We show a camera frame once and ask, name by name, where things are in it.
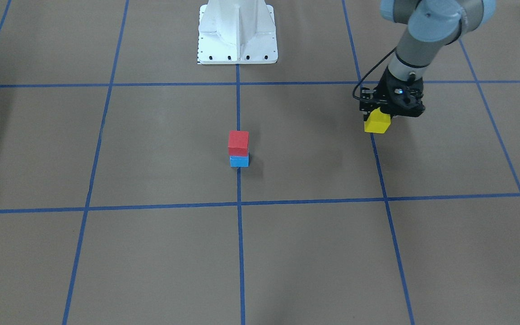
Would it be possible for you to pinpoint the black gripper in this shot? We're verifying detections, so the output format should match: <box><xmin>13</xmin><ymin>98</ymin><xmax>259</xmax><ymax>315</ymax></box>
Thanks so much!
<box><xmin>359</xmin><ymin>68</ymin><xmax>426</xmax><ymax>120</ymax></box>

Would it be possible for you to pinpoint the yellow wooden block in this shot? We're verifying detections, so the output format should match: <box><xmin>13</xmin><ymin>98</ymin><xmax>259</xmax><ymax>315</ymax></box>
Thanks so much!
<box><xmin>364</xmin><ymin>107</ymin><xmax>392</xmax><ymax>134</ymax></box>

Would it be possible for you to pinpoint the red wooden block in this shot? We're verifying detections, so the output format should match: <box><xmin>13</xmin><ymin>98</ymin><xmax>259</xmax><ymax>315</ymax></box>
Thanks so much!
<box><xmin>227</xmin><ymin>130</ymin><xmax>250</xmax><ymax>157</ymax></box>

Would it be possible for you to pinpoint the blue wooden block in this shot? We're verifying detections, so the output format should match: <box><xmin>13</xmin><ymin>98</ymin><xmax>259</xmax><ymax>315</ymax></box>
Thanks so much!
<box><xmin>229</xmin><ymin>156</ymin><xmax>250</xmax><ymax>168</ymax></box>

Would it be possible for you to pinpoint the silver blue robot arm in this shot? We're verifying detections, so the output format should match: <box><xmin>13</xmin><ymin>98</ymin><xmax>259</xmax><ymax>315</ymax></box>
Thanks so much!
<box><xmin>353</xmin><ymin>0</ymin><xmax>497</xmax><ymax>120</ymax></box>

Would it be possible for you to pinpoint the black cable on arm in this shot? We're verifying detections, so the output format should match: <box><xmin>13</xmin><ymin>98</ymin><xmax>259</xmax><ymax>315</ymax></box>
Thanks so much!
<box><xmin>352</xmin><ymin>49</ymin><xmax>398</xmax><ymax>102</ymax></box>

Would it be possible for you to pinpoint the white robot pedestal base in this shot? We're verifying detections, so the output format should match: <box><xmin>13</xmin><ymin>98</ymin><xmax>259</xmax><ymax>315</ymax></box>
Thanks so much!
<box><xmin>197</xmin><ymin>0</ymin><xmax>279</xmax><ymax>65</ymax></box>

